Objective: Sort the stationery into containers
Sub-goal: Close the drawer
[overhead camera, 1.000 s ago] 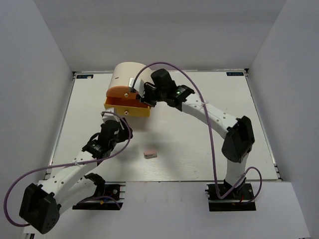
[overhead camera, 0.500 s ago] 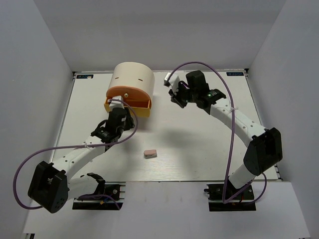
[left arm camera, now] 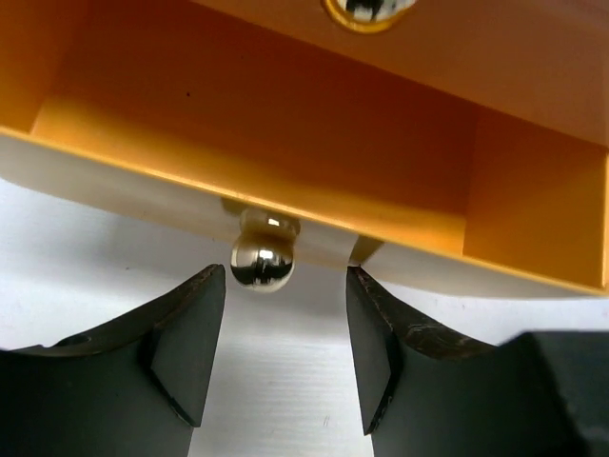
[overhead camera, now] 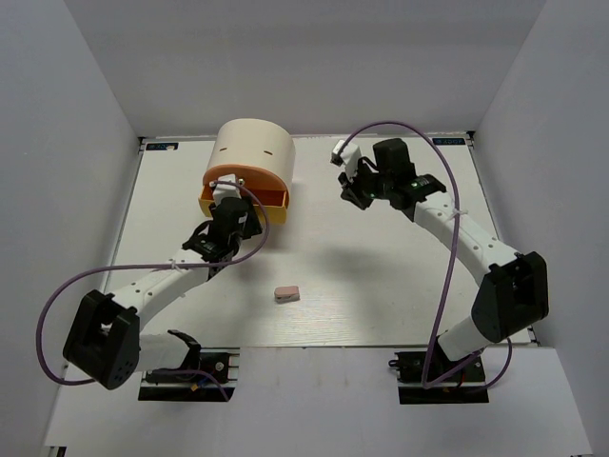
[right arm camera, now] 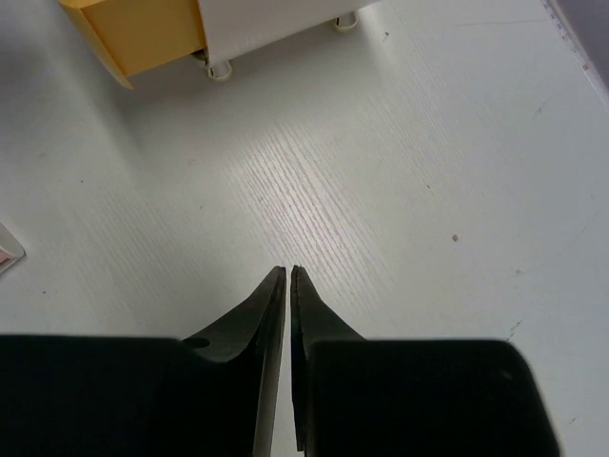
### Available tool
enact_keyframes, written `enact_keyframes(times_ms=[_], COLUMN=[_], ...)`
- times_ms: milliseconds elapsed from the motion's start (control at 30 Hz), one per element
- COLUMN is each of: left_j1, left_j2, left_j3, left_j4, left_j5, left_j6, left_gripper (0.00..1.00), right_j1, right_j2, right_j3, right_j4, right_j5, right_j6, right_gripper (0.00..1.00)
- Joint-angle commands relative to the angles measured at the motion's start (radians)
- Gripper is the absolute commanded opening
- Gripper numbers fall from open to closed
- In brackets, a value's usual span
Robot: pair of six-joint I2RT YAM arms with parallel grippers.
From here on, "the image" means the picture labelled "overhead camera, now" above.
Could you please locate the orange top drawer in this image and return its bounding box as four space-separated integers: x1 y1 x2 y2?
203 164 288 191

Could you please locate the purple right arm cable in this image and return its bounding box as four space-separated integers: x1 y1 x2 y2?
344 119 515 390

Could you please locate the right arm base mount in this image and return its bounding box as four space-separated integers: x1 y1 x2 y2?
388 349 489 406

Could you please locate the cream cylindrical drawer organizer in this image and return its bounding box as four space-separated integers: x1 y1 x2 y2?
206 118 296 188

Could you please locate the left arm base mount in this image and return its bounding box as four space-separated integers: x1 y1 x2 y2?
138 348 241 403

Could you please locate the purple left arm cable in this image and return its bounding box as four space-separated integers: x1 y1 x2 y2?
36 179 271 402

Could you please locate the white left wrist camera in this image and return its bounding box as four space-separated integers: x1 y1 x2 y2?
210 173 241 207

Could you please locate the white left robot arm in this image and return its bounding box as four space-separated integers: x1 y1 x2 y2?
63 197 264 390

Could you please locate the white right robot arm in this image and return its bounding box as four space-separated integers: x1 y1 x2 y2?
331 138 549 380

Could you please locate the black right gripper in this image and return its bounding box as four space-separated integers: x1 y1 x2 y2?
340 159 394 210

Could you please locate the pink correction tape dispenser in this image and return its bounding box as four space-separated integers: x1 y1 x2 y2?
274 286 300 303

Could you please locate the yellow drawer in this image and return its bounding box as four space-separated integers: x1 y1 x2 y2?
198 187 289 225

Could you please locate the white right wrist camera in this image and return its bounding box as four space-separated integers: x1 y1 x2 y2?
330 140 362 181

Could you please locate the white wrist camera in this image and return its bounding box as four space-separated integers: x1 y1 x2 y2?
330 140 362 181
210 173 241 207

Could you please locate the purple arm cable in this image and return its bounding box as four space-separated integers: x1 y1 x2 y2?
344 119 515 390
36 179 271 402

